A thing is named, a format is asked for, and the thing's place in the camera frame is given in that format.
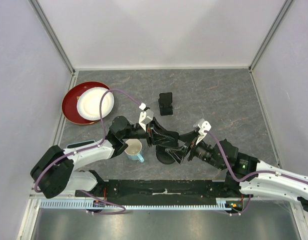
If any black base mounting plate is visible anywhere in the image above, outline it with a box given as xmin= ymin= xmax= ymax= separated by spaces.
xmin=89 ymin=170 xmax=242 ymax=200

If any red round tray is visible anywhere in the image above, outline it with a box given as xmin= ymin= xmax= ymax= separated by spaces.
xmin=62 ymin=81 xmax=109 ymax=125

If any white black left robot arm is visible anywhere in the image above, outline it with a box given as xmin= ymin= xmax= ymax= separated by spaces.
xmin=30 ymin=116 xmax=179 ymax=199

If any aluminium frame post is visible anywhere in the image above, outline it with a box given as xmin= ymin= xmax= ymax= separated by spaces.
xmin=248 ymin=0 xmax=294 ymax=73
xmin=28 ymin=0 xmax=76 ymax=75

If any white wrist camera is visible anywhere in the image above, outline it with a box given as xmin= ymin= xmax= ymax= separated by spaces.
xmin=193 ymin=118 xmax=211 ymax=145
xmin=138 ymin=102 xmax=154 ymax=132

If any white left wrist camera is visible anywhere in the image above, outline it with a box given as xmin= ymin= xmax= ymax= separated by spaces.
xmin=138 ymin=102 xmax=154 ymax=132

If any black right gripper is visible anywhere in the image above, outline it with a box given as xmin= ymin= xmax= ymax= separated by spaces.
xmin=164 ymin=130 xmax=224 ymax=170

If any aluminium frame post left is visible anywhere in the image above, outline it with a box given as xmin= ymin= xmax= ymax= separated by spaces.
xmin=28 ymin=0 xmax=76 ymax=75

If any black phone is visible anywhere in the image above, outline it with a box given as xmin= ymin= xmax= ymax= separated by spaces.
xmin=161 ymin=135 xmax=183 ymax=149

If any black folding phone stand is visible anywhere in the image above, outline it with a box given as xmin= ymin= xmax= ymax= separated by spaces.
xmin=158 ymin=92 xmax=173 ymax=116

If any light blue mug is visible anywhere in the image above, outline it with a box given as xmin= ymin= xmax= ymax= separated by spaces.
xmin=124 ymin=139 xmax=144 ymax=163

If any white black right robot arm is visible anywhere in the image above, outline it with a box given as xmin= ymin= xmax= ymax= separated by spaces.
xmin=165 ymin=130 xmax=308 ymax=212

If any aluminium frame post right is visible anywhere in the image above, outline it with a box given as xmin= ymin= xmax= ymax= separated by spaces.
xmin=248 ymin=0 xmax=294 ymax=73

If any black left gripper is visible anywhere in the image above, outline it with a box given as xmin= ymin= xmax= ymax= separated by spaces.
xmin=121 ymin=116 xmax=175 ymax=147

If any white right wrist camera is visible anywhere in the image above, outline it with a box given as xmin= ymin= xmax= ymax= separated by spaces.
xmin=193 ymin=118 xmax=211 ymax=145

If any black round-base phone holder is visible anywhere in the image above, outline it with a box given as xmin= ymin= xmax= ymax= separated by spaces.
xmin=156 ymin=145 xmax=176 ymax=165

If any white round plate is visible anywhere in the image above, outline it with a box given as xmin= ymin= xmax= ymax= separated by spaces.
xmin=77 ymin=87 xmax=114 ymax=121

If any phone in light blue case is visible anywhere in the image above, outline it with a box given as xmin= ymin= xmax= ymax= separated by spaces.
xmin=67 ymin=140 xmax=95 ymax=149

